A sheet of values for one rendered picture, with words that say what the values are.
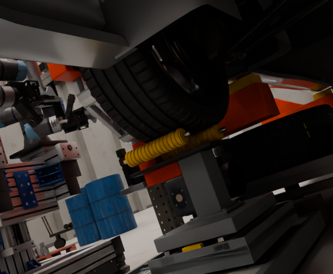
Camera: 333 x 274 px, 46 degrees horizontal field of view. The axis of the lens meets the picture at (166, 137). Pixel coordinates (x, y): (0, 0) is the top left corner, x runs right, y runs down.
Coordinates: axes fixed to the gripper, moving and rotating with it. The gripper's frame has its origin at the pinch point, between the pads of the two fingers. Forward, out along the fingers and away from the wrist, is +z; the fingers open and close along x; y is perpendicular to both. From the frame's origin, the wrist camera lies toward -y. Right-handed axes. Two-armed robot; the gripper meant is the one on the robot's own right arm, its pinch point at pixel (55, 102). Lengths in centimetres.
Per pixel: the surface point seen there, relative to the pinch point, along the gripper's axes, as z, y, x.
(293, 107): 257, -14, -22
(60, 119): -1.7, -7.8, -1.3
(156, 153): 3.0, -34.0, -34.6
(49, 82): -2.4, 7.2, -2.7
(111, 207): 363, -38, 325
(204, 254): -6, -68, -44
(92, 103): -8.2, -11.2, -24.3
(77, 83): -9.7, -2.9, -22.4
